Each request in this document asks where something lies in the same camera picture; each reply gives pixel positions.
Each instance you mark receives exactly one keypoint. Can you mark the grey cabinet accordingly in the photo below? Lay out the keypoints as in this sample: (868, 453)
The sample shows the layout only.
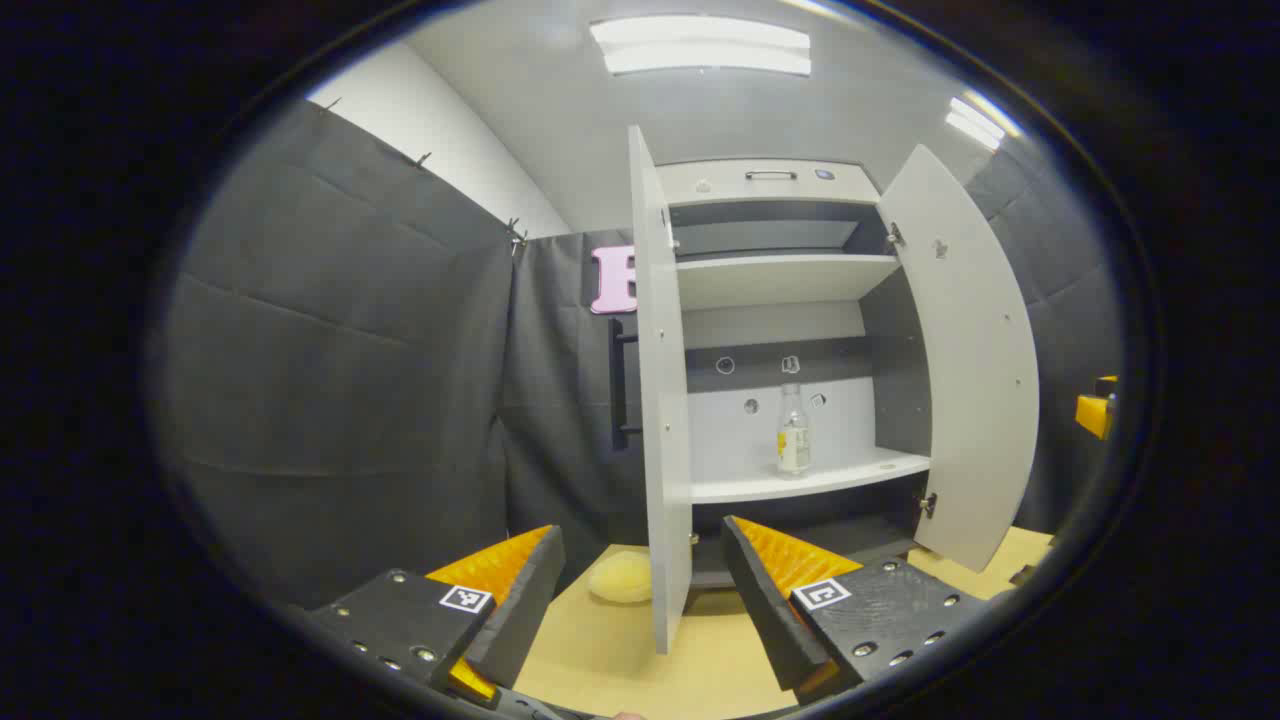
(780, 280)

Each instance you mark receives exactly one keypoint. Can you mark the black backdrop cloth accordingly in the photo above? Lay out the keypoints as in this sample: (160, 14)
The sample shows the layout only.
(350, 350)

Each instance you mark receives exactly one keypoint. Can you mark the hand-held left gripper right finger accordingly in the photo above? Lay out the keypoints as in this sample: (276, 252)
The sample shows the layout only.
(765, 610)

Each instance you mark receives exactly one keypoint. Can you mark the clear glass bottle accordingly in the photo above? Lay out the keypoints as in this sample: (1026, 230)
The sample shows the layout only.
(793, 440)

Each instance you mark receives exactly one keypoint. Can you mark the ceiling light panel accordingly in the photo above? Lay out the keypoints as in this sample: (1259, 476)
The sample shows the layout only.
(700, 45)
(975, 122)

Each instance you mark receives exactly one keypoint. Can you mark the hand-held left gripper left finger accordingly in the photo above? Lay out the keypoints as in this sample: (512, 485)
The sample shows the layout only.
(520, 610)

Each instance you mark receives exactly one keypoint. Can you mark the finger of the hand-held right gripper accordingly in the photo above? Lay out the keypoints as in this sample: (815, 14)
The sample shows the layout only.
(1093, 415)

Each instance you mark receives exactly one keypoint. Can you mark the yellow fluffy round pad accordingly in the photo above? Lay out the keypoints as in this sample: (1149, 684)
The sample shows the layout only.
(620, 578)

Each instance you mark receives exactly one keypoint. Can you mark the grey cabinet door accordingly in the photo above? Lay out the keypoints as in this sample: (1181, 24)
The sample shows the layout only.
(970, 350)
(660, 400)

